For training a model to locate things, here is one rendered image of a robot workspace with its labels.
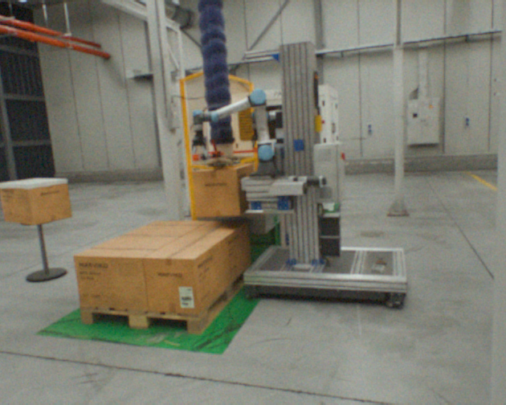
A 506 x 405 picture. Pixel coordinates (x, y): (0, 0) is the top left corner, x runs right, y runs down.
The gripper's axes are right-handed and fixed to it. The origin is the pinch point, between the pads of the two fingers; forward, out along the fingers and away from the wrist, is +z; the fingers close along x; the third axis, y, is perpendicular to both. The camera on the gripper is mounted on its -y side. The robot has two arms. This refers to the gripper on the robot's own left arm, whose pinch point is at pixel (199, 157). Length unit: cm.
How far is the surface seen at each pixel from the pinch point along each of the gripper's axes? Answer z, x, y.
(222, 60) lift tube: -79, -8, 54
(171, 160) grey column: 10, 94, 153
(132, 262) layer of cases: 70, 40, -47
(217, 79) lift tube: -63, -3, 50
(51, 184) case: 22, 177, 48
